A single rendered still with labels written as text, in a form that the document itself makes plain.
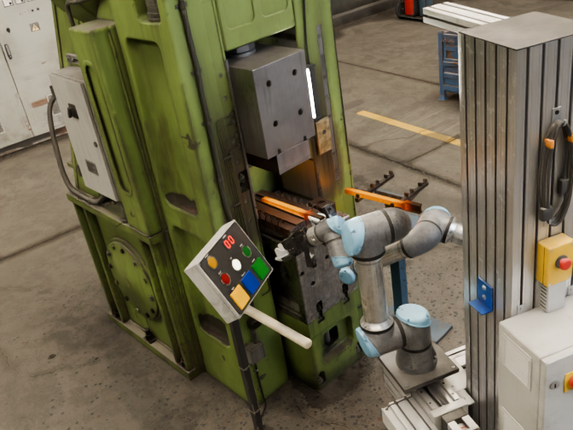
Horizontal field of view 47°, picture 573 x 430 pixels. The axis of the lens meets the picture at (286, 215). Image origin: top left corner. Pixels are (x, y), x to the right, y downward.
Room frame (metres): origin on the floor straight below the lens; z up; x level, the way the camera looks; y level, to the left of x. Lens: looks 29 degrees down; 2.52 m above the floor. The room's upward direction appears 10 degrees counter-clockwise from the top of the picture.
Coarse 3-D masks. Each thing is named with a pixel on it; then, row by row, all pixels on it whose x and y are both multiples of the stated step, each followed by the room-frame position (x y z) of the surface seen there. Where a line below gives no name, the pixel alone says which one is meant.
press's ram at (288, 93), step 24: (264, 48) 2.93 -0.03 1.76; (288, 48) 2.86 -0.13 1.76; (240, 72) 2.68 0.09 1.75; (264, 72) 2.66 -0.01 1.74; (288, 72) 2.74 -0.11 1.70; (240, 96) 2.70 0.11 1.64; (264, 96) 2.65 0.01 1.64; (288, 96) 2.73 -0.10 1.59; (240, 120) 2.73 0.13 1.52; (264, 120) 2.63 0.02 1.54; (288, 120) 2.71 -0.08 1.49; (312, 120) 2.80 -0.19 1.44; (264, 144) 2.62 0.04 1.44; (288, 144) 2.70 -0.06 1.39
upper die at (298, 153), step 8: (304, 144) 2.76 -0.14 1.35; (288, 152) 2.70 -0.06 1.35; (296, 152) 2.72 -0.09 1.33; (304, 152) 2.75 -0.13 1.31; (248, 160) 2.82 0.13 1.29; (256, 160) 2.77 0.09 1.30; (264, 160) 2.72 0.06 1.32; (272, 160) 2.68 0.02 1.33; (280, 160) 2.66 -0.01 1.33; (288, 160) 2.69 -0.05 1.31; (296, 160) 2.72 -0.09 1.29; (304, 160) 2.75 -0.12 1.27; (264, 168) 2.73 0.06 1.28; (272, 168) 2.69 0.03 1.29; (280, 168) 2.66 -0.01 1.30; (288, 168) 2.69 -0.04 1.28
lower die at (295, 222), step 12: (264, 192) 3.06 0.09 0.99; (264, 204) 2.93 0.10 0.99; (300, 204) 2.87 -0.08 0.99; (264, 216) 2.83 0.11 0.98; (276, 216) 2.79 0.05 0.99; (288, 216) 2.77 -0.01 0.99; (300, 216) 2.73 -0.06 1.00; (276, 228) 2.72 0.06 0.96; (288, 228) 2.67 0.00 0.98; (300, 228) 2.69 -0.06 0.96
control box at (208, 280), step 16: (224, 224) 2.46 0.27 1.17; (224, 240) 2.32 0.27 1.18; (240, 240) 2.38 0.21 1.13; (208, 256) 2.20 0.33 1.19; (224, 256) 2.26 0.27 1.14; (240, 256) 2.31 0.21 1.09; (256, 256) 2.37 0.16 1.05; (192, 272) 2.15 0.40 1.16; (208, 272) 2.15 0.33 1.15; (224, 272) 2.19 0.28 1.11; (240, 272) 2.25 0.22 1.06; (208, 288) 2.13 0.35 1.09; (224, 288) 2.14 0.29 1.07; (224, 304) 2.10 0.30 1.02; (224, 320) 2.11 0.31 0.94
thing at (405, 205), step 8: (344, 192) 2.99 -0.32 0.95; (352, 192) 2.95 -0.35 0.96; (360, 192) 2.93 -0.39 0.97; (368, 192) 2.91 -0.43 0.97; (376, 200) 2.84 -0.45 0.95; (384, 200) 2.81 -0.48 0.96; (392, 200) 2.78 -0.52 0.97; (400, 200) 2.77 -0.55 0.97; (408, 200) 2.74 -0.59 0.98; (408, 208) 2.72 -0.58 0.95; (416, 208) 2.69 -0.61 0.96
